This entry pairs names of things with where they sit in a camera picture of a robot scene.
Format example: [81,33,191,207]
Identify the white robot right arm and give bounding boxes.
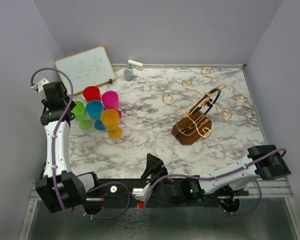
[143,145,291,205]

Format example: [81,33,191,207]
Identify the yellow plastic wine glass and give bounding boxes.
[100,109,123,140]

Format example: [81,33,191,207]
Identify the blue plastic wine glass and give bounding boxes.
[85,100,106,131]

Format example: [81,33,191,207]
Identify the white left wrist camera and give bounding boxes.
[30,77,50,93]

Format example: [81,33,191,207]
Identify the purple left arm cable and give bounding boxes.
[29,67,131,220]

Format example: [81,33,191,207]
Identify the gold framed whiteboard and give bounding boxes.
[54,46,117,94]

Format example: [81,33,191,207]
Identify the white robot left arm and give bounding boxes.
[35,78,101,213]

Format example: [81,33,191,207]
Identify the red plastic wine glass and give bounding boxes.
[82,86,102,103]

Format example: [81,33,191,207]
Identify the black metal base frame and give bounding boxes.
[41,162,281,210]

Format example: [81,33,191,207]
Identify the magenta plastic wine glass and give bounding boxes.
[101,91,122,118]

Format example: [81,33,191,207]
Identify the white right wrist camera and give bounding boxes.
[131,183,151,210]

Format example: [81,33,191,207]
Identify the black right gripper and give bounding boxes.
[141,153,174,194]

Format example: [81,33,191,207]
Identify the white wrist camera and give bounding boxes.
[30,77,50,93]
[131,183,151,210]

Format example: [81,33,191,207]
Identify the green plastic wine glass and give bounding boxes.
[71,100,94,131]

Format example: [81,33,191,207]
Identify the white eraser block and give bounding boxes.
[127,59,144,71]

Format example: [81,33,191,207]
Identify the small blue glass jar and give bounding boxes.
[123,68,135,81]

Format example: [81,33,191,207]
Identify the copper wire glass rack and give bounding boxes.
[162,66,248,146]

